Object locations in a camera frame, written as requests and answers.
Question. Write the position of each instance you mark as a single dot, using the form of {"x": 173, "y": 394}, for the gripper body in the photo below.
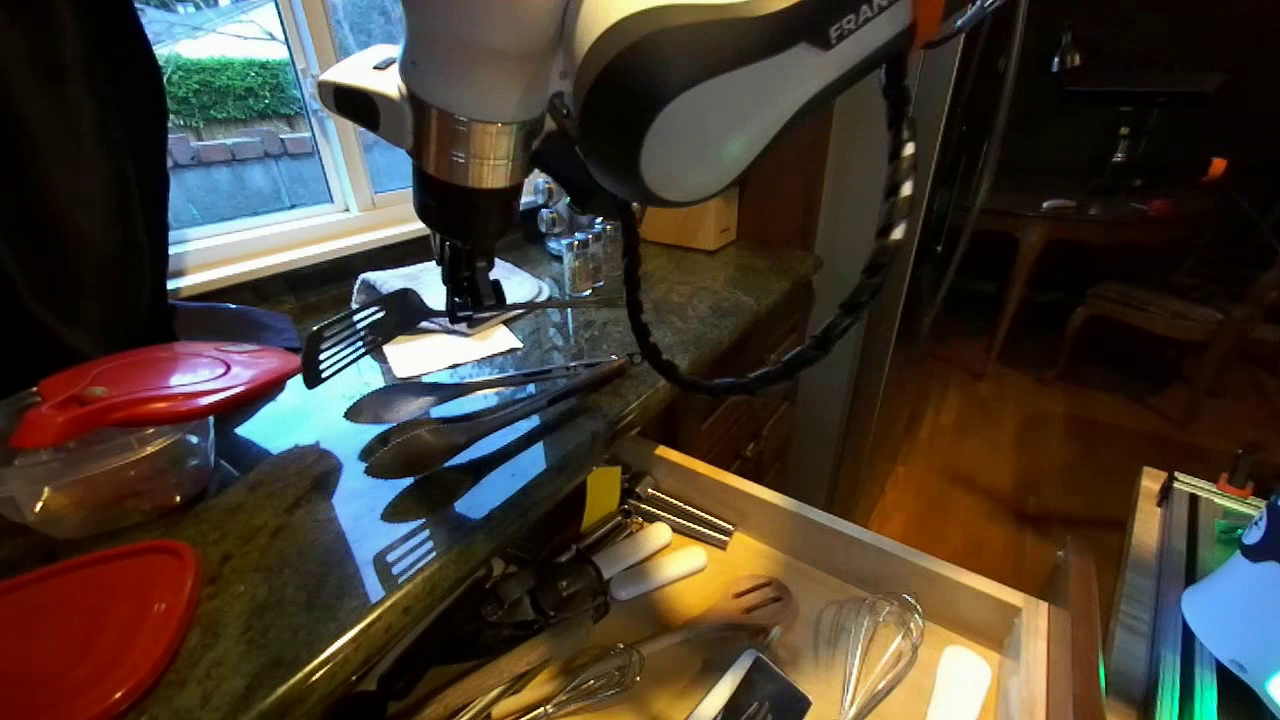
{"x": 468, "y": 208}

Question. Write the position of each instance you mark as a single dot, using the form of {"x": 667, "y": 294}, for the black slotted spatula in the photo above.
{"x": 350, "y": 340}

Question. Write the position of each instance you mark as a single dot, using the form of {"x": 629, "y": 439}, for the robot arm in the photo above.
{"x": 690, "y": 110}

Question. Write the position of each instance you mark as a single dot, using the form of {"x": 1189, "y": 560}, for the drawer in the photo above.
{"x": 880, "y": 560}

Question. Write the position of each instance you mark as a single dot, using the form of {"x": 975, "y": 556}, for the silver fish slice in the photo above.
{"x": 765, "y": 695}

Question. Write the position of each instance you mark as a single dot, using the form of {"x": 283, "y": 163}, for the glass jar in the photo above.
{"x": 553, "y": 225}

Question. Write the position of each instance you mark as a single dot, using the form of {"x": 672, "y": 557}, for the white folded cloth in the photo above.
{"x": 395, "y": 280}

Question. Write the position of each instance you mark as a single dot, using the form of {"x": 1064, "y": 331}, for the glass shaker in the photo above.
{"x": 598, "y": 252}
{"x": 577, "y": 265}
{"x": 612, "y": 245}

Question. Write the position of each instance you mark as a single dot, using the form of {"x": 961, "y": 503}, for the white paper napkin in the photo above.
{"x": 440, "y": 348}

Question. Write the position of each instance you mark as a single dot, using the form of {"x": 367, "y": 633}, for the metal tongs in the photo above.
{"x": 470, "y": 425}

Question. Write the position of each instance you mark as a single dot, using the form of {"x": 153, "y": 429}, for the wooden knife block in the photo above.
{"x": 695, "y": 222}

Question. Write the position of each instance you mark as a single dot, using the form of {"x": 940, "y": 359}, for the window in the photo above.
{"x": 250, "y": 110}

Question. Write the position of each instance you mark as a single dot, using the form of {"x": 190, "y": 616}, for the yellow tag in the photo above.
{"x": 601, "y": 495}

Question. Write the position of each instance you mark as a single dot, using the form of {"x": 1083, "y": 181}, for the wooden cabinet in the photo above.
{"x": 750, "y": 420}

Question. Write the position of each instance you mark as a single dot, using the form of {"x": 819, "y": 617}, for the red container lid with vent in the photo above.
{"x": 150, "y": 385}

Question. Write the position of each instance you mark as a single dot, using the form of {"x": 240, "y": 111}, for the ribbed silver utensil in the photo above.
{"x": 680, "y": 515}

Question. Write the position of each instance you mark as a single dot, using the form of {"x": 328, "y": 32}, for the refrigerator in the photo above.
{"x": 850, "y": 250}

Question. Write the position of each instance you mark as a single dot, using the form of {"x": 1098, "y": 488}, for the glass bowl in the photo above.
{"x": 100, "y": 480}

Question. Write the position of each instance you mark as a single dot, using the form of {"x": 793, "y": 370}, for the wooden slotted spatula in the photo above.
{"x": 745, "y": 602}

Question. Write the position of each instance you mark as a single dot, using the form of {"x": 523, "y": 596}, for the small metal whisk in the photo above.
{"x": 595, "y": 680}

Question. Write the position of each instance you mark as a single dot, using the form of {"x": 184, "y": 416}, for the flat red lid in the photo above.
{"x": 90, "y": 630}

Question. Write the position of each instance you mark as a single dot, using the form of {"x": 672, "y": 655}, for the large metal whisk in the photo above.
{"x": 880, "y": 640}

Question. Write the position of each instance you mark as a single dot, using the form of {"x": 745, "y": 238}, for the wooden table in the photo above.
{"x": 1080, "y": 215}

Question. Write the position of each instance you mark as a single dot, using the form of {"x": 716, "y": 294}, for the wooden chair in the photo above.
{"x": 1150, "y": 310}

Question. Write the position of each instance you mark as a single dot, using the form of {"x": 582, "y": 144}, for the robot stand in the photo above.
{"x": 1170, "y": 600}

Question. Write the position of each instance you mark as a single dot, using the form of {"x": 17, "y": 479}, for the orange clamp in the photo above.
{"x": 1238, "y": 480}

